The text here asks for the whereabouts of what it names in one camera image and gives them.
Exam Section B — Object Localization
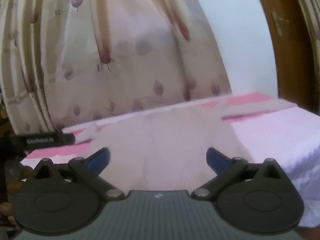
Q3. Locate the brass door hinge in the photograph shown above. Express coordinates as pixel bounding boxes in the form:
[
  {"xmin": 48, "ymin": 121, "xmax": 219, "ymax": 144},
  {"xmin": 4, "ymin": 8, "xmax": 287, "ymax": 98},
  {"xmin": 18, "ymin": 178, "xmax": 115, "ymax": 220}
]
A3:
[{"xmin": 272, "ymin": 11, "xmax": 290, "ymax": 37}]

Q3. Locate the beige leaf print curtain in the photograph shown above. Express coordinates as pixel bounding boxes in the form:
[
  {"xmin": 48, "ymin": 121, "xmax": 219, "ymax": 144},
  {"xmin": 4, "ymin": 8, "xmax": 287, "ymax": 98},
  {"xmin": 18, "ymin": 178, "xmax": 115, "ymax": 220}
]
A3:
[{"xmin": 0, "ymin": 0, "xmax": 232, "ymax": 137}]

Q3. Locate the beige knitted garment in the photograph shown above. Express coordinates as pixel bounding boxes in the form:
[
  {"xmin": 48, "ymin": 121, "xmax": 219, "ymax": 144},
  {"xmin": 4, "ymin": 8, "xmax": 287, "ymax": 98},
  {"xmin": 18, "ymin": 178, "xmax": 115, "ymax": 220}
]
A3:
[{"xmin": 87, "ymin": 104, "xmax": 251, "ymax": 191}]

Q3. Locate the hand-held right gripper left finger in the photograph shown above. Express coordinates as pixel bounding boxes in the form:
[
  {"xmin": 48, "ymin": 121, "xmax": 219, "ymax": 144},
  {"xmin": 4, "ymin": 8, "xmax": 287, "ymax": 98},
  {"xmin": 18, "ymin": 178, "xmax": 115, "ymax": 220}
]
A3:
[{"xmin": 32, "ymin": 147, "xmax": 126, "ymax": 201}]

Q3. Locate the brown wooden door frame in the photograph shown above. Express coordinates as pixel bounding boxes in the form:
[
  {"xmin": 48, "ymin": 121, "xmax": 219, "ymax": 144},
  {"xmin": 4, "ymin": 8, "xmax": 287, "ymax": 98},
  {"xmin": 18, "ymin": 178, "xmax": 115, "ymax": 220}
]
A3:
[{"xmin": 251, "ymin": 0, "xmax": 320, "ymax": 111}]

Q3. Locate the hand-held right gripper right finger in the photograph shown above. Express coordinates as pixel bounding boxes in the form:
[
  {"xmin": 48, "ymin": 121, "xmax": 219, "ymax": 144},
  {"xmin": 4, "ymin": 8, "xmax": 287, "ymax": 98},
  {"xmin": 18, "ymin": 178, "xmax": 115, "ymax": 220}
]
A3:
[{"xmin": 191, "ymin": 147, "xmax": 286, "ymax": 201}]

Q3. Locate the pink checked blanket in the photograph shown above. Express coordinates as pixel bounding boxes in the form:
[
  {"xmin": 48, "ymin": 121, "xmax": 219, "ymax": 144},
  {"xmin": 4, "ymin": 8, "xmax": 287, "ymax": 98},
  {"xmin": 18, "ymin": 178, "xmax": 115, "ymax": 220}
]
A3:
[{"xmin": 20, "ymin": 91, "xmax": 320, "ymax": 233}]

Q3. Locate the beige curtain beside door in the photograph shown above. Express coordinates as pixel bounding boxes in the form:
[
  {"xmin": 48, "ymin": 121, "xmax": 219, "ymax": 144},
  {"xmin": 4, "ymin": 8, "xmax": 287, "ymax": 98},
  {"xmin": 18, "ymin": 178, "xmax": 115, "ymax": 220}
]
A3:
[{"xmin": 291, "ymin": 0, "xmax": 320, "ymax": 55}]

